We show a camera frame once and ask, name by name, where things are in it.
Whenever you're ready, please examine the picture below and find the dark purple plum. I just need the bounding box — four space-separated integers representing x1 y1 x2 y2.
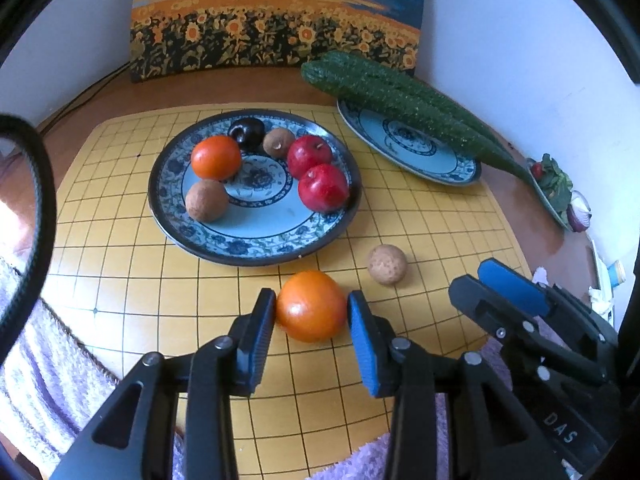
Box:
228 117 266 152

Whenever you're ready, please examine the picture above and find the small dish with greens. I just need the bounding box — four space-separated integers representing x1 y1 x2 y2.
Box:
525 155 576 231

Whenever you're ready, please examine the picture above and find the large brown round fruit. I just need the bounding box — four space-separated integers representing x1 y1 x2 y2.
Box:
186 180 230 223

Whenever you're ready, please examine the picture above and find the red apple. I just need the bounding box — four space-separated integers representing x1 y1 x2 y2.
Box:
298 163 350 212
287 135 334 179

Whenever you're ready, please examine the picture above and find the black curved strap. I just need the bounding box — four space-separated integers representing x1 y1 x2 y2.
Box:
0 115 57 361

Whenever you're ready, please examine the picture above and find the large blue patterned plate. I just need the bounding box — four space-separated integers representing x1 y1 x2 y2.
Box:
148 109 363 266

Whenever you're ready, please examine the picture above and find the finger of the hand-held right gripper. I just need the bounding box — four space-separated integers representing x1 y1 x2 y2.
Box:
448 275 618 386
477 258 618 346

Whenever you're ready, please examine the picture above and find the black cable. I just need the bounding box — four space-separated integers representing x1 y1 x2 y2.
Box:
37 62 132 133

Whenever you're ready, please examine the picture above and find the oval blue patterned plate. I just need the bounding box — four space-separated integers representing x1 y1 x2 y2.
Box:
336 99 482 187

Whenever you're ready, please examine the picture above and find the purple fluffy towel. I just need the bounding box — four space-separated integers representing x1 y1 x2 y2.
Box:
0 255 556 480

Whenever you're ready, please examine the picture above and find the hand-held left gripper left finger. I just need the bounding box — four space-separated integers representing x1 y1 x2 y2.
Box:
50 287 277 480

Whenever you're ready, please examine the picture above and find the green ridged loofah gourd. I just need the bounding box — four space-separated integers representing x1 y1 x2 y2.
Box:
301 51 538 181

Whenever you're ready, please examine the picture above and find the pale speckled brown fruit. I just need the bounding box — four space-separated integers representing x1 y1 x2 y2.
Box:
368 244 407 286

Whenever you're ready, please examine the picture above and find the small brown round fruit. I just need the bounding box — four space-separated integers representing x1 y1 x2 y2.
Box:
263 128 295 158

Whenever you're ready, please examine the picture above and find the red onion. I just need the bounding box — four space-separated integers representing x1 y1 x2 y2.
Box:
567 191 592 232

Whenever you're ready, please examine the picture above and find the orange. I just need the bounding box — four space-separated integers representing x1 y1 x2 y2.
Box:
275 270 348 343
191 136 242 181

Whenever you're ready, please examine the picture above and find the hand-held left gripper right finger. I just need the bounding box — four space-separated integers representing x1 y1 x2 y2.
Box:
347 290 561 480

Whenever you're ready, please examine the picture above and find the yellow grid board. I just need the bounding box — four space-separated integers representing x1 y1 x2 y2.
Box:
40 104 533 480

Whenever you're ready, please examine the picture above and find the sunflower field painting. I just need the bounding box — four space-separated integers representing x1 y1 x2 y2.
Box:
129 0 428 83

